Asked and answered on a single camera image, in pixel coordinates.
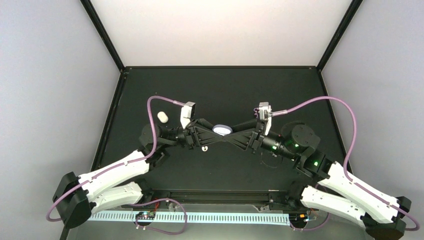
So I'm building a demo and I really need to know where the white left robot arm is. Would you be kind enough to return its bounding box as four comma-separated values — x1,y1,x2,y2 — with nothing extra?
52,119,234,229

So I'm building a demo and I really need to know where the black frame rail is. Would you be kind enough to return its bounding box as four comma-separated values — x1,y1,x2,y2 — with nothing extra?
137,189,300,209

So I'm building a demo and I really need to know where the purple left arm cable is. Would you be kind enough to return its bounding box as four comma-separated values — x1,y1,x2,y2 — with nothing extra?
45,95,185,223

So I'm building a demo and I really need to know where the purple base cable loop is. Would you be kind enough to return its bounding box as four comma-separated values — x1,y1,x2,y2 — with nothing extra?
129,198,188,236

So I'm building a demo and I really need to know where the small circuit board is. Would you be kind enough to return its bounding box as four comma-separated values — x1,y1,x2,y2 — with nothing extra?
135,211,156,221

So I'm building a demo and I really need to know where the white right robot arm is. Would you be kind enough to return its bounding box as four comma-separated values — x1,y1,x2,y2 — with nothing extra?
223,120,412,240

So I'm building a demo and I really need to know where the light blue slotted cable duct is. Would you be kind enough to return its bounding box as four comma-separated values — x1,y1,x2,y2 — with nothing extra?
88,210,290,226

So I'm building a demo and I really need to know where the white oval charging case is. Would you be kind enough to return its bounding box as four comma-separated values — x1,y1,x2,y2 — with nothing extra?
157,111,169,124

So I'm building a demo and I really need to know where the lavender earbud charging case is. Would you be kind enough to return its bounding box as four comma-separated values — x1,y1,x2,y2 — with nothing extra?
212,124,233,136

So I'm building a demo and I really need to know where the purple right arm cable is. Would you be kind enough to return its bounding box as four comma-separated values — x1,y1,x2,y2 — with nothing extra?
271,96,422,232

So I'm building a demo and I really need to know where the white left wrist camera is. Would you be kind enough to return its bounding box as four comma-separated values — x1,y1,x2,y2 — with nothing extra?
180,101,196,129

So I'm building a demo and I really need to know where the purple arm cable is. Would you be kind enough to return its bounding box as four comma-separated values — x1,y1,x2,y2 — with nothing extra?
271,96,422,232
45,95,185,223

